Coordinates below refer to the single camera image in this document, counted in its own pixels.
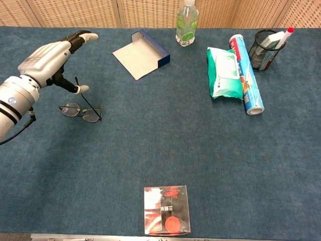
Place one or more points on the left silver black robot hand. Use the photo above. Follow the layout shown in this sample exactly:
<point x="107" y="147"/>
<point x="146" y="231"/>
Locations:
<point x="42" y="62"/>

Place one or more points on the black wire-frame eyeglasses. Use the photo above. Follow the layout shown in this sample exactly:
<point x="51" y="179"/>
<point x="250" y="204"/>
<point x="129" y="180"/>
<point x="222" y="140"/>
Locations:
<point x="71" y="110"/>

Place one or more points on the woven rattan folding screen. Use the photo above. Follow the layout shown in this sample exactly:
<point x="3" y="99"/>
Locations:
<point x="75" y="12"/>

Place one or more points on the open blue white cardboard box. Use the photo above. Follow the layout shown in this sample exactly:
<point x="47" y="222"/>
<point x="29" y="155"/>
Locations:
<point x="138" y="57"/>

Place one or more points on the clear bottle with green label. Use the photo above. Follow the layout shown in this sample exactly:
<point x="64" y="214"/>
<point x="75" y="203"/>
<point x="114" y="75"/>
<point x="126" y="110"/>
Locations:
<point x="186" y="27"/>

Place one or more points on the blue felt table cloth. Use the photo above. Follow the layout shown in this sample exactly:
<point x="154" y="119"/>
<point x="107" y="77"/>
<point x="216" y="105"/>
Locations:
<point x="175" y="138"/>

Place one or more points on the green wet wipes pack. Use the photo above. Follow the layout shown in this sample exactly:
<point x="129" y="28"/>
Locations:
<point x="223" y="75"/>

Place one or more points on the clear box with red contents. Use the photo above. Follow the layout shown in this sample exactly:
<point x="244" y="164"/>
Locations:
<point x="165" y="211"/>

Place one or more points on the blue plastic wrap roll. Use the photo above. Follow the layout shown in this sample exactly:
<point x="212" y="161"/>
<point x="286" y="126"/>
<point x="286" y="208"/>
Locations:
<point x="250" y="93"/>

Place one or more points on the black mesh pen holder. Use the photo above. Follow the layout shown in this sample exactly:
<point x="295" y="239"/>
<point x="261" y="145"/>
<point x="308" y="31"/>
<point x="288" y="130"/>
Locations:
<point x="255" y="57"/>

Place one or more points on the green white small carton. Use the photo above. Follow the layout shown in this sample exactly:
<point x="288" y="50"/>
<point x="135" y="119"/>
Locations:
<point x="272" y="40"/>

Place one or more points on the white bottle with red cap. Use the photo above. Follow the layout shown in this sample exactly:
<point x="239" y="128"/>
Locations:
<point x="284" y="37"/>

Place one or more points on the silver metal table rail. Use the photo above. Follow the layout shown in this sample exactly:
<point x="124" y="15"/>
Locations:
<point x="100" y="237"/>

